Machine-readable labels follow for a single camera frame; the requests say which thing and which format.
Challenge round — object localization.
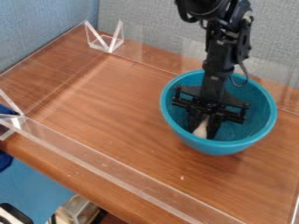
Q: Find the blue cloth at left edge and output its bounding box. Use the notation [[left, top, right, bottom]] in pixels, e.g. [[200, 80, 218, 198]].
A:
[[0, 104, 19, 173]]

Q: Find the clear acrylic corner bracket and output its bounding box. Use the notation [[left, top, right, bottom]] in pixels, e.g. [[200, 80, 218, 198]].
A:
[[84, 20, 124, 53]]

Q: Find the clear acrylic front barrier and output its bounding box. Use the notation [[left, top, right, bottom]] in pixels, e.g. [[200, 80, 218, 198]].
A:
[[0, 89, 244, 224]]

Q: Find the metal table frame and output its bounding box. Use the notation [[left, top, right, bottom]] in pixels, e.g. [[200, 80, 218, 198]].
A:
[[45, 195, 107, 224]]

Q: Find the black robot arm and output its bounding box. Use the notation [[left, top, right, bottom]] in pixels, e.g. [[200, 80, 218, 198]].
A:
[[172, 0, 254, 139]]

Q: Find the black white device below table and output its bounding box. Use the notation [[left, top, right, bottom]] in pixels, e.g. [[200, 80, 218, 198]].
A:
[[0, 203, 33, 224]]

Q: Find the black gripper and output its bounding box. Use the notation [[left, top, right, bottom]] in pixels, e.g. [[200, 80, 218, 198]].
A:
[[172, 66, 248, 139]]

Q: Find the blue plastic bowl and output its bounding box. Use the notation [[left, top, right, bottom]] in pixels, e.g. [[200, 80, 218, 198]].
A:
[[159, 70, 278, 156]]

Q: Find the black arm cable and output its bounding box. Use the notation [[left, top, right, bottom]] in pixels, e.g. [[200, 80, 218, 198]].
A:
[[228, 62, 250, 89]]

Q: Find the clear acrylic back panel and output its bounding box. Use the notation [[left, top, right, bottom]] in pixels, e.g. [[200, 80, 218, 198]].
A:
[[115, 26, 299, 115]]

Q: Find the white brown-capped toy mushroom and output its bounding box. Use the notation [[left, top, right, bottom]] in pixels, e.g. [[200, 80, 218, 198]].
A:
[[192, 115, 210, 138]]

